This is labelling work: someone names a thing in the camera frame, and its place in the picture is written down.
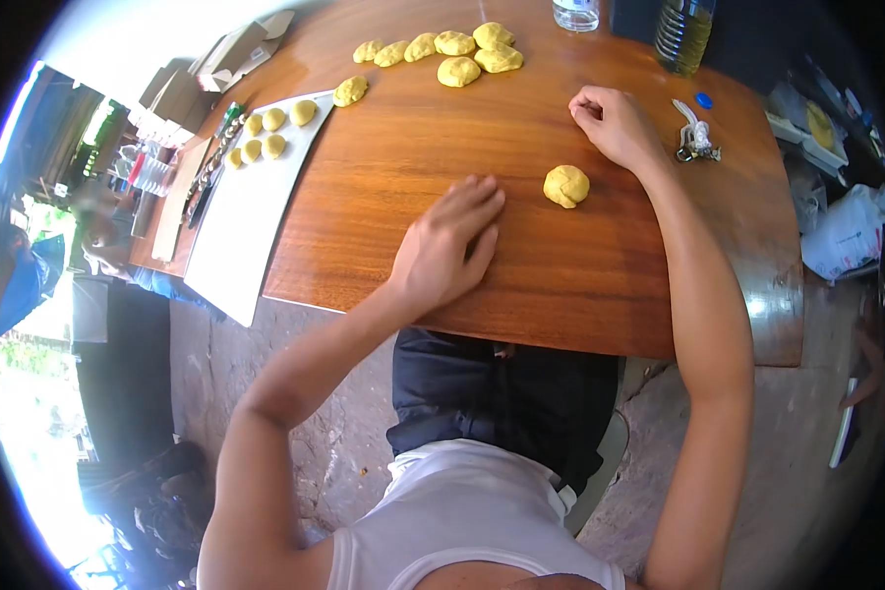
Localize group of small dough portions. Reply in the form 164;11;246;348
225;99;320;171

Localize wooden cutting board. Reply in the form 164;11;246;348
150;136;213;264

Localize clear plastic container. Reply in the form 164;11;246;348
118;144;177;199

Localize person's right hand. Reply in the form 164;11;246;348
568;85;670;175

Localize grey chair seat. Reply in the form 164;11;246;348
564;409;630;538

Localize round yellow dough ball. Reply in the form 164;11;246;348
543;164;591;209

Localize person's legs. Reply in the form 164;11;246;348
385;327;628;497

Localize person's body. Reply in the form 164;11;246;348
195;383;755;590

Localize person's left fingers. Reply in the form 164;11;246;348
437;173;507;231

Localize white plastic bag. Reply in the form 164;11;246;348
800;183;885;281

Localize white rectangular tray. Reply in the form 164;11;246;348
183;89;337;328

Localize person's left thumb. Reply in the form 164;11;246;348
463;223;501;285

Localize open cardboard box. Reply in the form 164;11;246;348
190;9;296;94

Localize pile of yellow dough pieces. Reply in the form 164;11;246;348
332;21;525;109

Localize clear water bottle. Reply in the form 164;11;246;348
552;0;601;32

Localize person's left hand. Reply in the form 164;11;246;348
387;173;507;320

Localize bottle of yellow oil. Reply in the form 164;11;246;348
653;0;717;78

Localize blue tarp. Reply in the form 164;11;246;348
0;235;67;348

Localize keys on white cord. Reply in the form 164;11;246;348
670;99;723;163

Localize cluttered white shelf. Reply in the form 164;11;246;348
766;74;885;179

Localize brown cardboard box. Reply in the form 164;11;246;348
139;59;218;145

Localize person's right fingers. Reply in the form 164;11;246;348
568;85;615;126

